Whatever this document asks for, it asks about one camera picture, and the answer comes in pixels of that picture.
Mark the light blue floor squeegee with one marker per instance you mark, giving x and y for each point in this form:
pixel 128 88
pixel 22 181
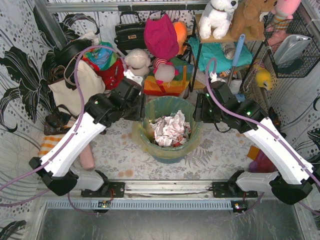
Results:
pixel 236 56

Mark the white sneakers pair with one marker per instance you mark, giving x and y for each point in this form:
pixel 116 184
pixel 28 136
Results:
pixel 234 84

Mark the white plush dog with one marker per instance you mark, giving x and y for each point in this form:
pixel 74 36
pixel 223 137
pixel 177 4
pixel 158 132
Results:
pixel 216 18

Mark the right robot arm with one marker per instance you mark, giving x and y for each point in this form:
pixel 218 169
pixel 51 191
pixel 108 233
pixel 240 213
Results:
pixel 294 177

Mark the teal folded cloth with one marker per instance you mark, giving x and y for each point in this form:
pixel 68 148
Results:
pixel 214 50

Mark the orange checkered towel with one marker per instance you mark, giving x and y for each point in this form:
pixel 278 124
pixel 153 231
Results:
pixel 48 143

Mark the black wire basket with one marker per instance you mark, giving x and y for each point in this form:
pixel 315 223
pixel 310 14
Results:
pixel 306 62

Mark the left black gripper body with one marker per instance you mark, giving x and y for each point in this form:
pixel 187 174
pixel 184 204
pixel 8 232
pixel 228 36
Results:
pixel 137 110

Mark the pink sponge block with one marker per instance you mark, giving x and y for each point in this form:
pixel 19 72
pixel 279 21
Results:
pixel 86 158

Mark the white plush lamb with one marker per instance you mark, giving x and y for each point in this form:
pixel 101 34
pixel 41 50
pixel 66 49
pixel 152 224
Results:
pixel 138 62

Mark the silver foil pouch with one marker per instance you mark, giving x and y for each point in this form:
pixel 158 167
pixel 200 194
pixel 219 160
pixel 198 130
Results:
pixel 291 48

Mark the brown leather bag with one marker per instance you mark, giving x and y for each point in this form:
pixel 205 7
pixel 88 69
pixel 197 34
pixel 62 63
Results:
pixel 59 122

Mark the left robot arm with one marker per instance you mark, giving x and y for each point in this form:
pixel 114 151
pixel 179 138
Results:
pixel 100 112

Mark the yellow translucent trash bag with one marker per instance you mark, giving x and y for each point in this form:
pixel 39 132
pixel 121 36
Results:
pixel 170 150

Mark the crumpled white paper trash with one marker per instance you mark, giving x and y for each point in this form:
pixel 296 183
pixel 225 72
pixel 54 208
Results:
pixel 171 131

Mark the orange plush toy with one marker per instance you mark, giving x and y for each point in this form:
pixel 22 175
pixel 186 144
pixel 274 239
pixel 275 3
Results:
pixel 181 34

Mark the teal plastic trash bin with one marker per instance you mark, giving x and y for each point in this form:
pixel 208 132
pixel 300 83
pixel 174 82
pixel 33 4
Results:
pixel 170 150

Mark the magenta cloth hat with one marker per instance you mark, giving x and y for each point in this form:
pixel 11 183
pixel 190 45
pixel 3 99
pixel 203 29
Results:
pixel 160 38

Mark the bristle broom with handle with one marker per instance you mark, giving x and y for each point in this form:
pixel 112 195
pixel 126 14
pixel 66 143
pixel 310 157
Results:
pixel 258 94

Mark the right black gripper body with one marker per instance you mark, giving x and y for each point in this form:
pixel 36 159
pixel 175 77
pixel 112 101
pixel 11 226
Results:
pixel 200 111

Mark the aluminium front rail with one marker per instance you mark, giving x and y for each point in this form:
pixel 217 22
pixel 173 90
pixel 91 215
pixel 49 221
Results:
pixel 162 188

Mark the black leather handbag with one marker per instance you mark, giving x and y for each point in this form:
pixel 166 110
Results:
pixel 130 36

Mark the pink plush toy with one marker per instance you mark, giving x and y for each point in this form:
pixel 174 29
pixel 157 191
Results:
pixel 283 13

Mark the brown teddy bear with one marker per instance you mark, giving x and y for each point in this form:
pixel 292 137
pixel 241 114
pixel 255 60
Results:
pixel 247 15

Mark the yellow plush duck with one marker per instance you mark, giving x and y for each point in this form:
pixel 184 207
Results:
pixel 262 76

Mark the rainbow striped bag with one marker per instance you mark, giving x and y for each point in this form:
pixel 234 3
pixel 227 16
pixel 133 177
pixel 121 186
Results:
pixel 176 86

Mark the purple orange sock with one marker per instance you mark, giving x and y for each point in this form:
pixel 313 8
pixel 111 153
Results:
pixel 260 162

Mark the colourful print bag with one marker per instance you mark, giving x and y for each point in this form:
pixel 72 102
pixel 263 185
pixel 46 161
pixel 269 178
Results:
pixel 100 59

